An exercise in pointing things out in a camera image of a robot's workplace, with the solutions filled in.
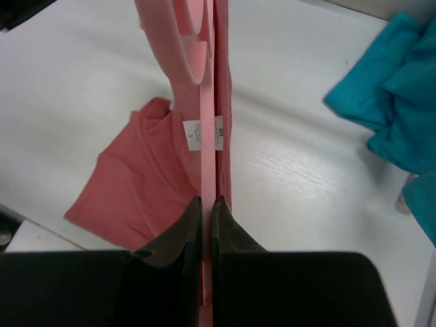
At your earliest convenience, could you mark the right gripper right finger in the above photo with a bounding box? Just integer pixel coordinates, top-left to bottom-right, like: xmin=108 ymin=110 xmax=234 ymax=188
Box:
xmin=212 ymin=197 xmax=273 ymax=326

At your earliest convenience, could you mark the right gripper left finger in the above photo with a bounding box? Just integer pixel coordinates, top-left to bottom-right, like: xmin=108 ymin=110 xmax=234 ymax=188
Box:
xmin=119 ymin=197 xmax=202 ymax=326

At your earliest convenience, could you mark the pink t shirt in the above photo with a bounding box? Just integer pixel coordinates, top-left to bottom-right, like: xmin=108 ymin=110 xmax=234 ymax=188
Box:
xmin=65 ymin=1 xmax=232 ymax=250

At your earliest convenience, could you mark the pink plastic hanger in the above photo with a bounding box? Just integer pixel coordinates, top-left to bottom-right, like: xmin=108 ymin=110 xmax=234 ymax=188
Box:
xmin=135 ymin=1 xmax=217 ymax=326

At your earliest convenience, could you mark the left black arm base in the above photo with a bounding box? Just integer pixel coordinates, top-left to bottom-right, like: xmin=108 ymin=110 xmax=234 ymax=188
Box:
xmin=0 ymin=205 xmax=25 ymax=252

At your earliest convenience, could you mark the teal t shirt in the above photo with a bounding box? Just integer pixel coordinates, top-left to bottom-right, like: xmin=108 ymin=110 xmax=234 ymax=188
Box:
xmin=324 ymin=12 xmax=435 ymax=242

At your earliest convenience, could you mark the white clothes rack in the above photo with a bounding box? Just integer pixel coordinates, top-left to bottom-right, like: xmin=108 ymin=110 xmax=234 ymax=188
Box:
xmin=395 ymin=173 xmax=418 ymax=215

